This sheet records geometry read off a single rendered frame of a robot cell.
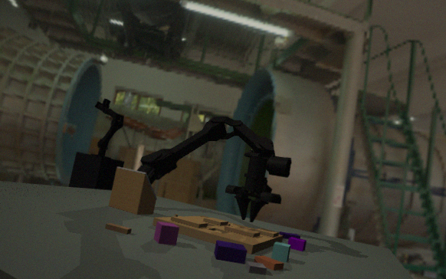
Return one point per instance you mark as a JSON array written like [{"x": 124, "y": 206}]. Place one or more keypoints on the orange-brown flat bar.
[{"x": 269, "y": 263}]

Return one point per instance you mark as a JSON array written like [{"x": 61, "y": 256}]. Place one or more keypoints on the small orange-brown bar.
[{"x": 118, "y": 228}]

